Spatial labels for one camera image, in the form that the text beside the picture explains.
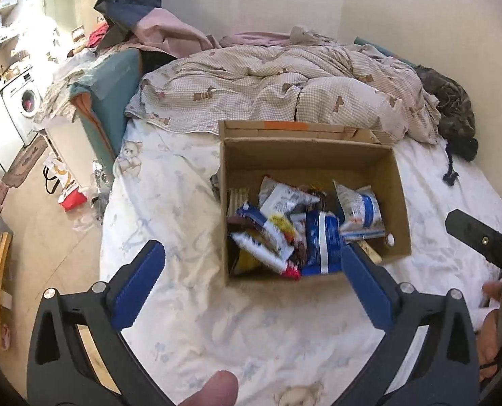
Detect person's left hand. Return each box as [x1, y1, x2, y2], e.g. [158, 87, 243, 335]
[179, 370, 240, 406]

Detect patterned cloth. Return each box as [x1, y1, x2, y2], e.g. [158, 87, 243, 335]
[33, 56, 105, 124]

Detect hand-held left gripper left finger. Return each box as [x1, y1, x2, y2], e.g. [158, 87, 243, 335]
[26, 240, 176, 406]

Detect person's right hand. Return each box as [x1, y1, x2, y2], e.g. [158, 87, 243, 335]
[477, 281, 502, 382]

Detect white side cabinet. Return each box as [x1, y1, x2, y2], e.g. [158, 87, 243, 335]
[44, 119, 109, 179]

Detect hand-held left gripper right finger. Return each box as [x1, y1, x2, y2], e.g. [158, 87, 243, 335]
[340, 241, 478, 406]

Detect brown cardboard box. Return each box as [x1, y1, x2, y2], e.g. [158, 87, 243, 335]
[218, 120, 412, 289]

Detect white and blue snack packet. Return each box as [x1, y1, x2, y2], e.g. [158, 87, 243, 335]
[333, 180, 388, 243]

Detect dark blue snack packet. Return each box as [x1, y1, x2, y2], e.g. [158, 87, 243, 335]
[301, 209, 345, 277]

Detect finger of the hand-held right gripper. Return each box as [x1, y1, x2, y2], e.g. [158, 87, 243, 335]
[444, 209, 502, 282]

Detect pink cloth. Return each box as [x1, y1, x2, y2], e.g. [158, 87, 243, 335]
[130, 8, 223, 59]

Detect pink blanket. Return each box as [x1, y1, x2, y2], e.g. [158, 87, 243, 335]
[218, 31, 295, 50]

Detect camouflage garment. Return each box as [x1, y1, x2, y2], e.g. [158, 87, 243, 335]
[416, 65, 481, 187]

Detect white red-ended snack packet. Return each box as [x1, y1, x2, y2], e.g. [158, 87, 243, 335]
[230, 230, 302, 281]

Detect teal pillow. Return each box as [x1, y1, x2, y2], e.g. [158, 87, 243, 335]
[353, 36, 417, 69]

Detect checked bear-print duvet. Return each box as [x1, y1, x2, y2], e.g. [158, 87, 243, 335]
[124, 43, 443, 145]

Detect red clothing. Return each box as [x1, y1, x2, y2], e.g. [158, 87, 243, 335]
[86, 22, 111, 50]

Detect beige stick snack packet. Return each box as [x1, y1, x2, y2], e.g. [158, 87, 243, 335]
[229, 187, 252, 218]

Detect clear plastic bag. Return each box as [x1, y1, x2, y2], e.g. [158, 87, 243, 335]
[88, 160, 115, 226]

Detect brown floor mat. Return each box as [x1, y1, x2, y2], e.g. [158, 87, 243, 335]
[3, 135, 49, 189]

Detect white washing machine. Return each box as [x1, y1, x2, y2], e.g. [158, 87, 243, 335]
[1, 72, 45, 145]

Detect teal headboard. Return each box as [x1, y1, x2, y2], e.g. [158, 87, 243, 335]
[71, 48, 144, 168]

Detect red and white shopping bag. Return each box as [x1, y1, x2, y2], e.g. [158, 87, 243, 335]
[43, 158, 88, 213]

